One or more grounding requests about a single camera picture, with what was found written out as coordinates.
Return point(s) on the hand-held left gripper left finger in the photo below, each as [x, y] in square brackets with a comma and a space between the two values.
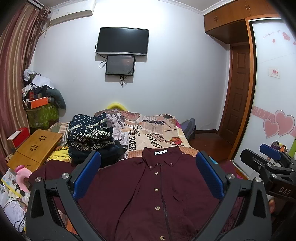
[87, 176]

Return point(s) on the white wardrobe door pink hearts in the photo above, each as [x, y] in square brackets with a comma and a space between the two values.
[270, 88]

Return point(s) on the orange box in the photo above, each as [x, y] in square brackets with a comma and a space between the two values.
[38, 103]

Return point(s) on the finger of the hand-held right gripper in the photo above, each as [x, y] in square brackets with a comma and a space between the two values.
[254, 158]
[269, 151]

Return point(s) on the small black wall monitor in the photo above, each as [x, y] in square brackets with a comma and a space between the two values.
[120, 64]

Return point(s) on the brown wooden door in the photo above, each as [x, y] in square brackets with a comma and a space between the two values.
[237, 90]

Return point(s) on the green storage box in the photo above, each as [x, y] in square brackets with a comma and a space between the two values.
[42, 114]

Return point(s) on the black wall television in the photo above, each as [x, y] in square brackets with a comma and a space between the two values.
[122, 41]

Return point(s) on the striped brown curtain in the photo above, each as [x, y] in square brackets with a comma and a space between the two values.
[16, 76]

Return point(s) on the wooden lap table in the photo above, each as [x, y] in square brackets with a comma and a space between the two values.
[35, 149]

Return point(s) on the pile of clutter and clothes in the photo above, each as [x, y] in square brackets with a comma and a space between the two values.
[41, 87]

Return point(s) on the maroon button shirt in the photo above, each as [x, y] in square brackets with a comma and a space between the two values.
[143, 199]

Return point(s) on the printed blanket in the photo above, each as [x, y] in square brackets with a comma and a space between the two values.
[148, 132]

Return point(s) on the pile of patterned dark clothes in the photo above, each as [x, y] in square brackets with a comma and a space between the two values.
[92, 136]

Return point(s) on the colourful toy figures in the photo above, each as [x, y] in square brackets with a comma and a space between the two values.
[278, 148]

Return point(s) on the stack of papers and books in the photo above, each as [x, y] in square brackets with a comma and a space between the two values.
[10, 199]

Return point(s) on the yellow plastic chair back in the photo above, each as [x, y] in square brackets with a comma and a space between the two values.
[116, 106]

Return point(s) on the white air conditioner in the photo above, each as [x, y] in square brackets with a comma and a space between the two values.
[69, 11]

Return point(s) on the red box white lid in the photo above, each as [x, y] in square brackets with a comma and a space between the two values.
[19, 138]

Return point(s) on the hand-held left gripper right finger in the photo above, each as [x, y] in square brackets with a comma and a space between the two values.
[209, 176]

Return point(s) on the yellow cloth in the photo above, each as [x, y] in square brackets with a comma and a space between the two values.
[59, 155]

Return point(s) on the grey purple backpack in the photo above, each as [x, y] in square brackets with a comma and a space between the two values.
[188, 127]

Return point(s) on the wooden overhead cabinet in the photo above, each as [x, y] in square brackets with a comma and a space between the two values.
[233, 18]

